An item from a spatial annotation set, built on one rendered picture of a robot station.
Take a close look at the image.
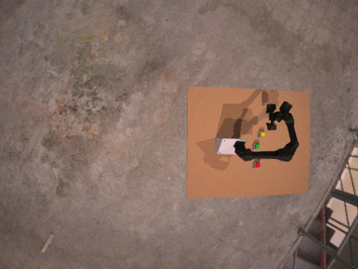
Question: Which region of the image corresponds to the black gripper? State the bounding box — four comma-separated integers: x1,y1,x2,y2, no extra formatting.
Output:
266,104,276,130

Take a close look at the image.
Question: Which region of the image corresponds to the yellow button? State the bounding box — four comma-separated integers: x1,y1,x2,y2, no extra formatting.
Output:
258,131,265,138

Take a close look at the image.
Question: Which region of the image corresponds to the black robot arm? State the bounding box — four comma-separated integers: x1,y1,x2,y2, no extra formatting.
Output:
234,101,299,161

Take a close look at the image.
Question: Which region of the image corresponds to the red button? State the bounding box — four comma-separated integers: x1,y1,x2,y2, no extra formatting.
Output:
253,161,261,168

